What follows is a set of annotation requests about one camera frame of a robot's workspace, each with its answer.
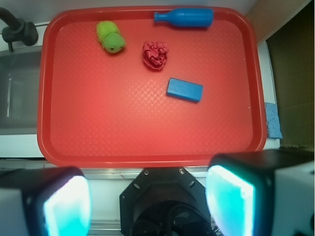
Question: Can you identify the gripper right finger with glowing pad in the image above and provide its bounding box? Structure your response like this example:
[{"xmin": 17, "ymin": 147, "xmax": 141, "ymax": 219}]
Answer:
[{"xmin": 205, "ymin": 149, "xmax": 315, "ymax": 236}]

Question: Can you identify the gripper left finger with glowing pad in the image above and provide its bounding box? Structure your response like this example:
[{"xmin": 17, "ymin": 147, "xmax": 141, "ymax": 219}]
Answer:
[{"xmin": 0, "ymin": 167, "xmax": 92, "ymax": 236}]

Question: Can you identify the blue sponge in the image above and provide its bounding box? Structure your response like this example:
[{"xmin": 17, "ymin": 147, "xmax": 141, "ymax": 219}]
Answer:
[{"xmin": 265, "ymin": 102, "xmax": 283, "ymax": 139}]

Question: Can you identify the red plastic tray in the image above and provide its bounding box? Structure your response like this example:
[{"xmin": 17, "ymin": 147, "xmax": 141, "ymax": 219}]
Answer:
[{"xmin": 37, "ymin": 6, "xmax": 267, "ymax": 168}]

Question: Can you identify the metal sink basin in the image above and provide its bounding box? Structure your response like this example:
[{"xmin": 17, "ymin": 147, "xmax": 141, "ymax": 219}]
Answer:
[{"xmin": 0, "ymin": 46, "xmax": 42, "ymax": 135}]

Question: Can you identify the blue rectangular block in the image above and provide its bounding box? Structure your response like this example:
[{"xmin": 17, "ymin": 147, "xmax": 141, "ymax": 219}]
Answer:
[{"xmin": 166, "ymin": 78, "xmax": 203, "ymax": 103}]

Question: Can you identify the green plush turtle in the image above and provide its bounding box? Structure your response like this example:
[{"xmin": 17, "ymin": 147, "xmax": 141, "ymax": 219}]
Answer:
[{"xmin": 96, "ymin": 21, "xmax": 126, "ymax": 54}]

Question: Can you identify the black faucet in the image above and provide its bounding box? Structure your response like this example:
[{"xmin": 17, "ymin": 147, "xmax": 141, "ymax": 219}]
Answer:
[{"xmin": 0, "ymin": 7, "xmax": 38, "ymax": 53}]

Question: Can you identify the red crumpled cloth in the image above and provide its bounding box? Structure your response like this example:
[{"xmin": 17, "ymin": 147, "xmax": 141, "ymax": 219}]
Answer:
[{"xmin": 142, "ymin": 41, "xmax": 169, "ymax": 71}]

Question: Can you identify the blue plastic bottle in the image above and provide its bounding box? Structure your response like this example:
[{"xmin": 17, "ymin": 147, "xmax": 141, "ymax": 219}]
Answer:
[{"xmin": 154, "ymin": 8, "xmax": 214, "ymax": 28}]

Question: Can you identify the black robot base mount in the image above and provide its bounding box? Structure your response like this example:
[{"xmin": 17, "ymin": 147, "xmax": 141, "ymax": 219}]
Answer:
[{"xmin": 120, "ymin": 167, "xmax": 215, "ymax": 236}]

